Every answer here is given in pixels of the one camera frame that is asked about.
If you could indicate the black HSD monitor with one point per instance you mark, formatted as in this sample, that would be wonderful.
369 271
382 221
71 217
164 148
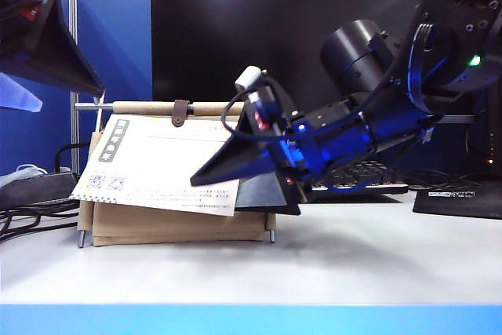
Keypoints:
495 135

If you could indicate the black keyboard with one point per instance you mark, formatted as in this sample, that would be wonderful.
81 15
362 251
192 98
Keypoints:
364 178

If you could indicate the white calendar page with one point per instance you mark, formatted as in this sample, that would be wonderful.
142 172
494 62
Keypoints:
157 166

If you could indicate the tan fabric calendar stand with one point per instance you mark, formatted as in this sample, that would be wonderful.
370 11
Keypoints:
176 227

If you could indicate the dark grey power adapter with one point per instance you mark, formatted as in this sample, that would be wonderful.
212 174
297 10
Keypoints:
35 190

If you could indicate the large black computer monitor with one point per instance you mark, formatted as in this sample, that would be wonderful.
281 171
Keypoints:
235 29

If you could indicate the white face mask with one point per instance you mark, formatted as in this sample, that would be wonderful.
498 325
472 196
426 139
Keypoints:
23 172

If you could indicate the black mouse pad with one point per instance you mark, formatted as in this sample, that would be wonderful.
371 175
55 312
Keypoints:
459 203

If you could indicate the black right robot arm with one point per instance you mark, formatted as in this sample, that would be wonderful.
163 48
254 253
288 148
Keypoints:
353 60

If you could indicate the silver partition post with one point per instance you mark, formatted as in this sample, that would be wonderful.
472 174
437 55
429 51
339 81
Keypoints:
74 37

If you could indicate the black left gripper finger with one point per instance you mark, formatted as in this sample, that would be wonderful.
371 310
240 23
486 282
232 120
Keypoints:
17 93
43 48

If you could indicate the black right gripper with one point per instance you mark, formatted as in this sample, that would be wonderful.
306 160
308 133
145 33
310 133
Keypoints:
290 143

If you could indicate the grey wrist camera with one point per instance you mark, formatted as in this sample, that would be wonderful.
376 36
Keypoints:
249 77

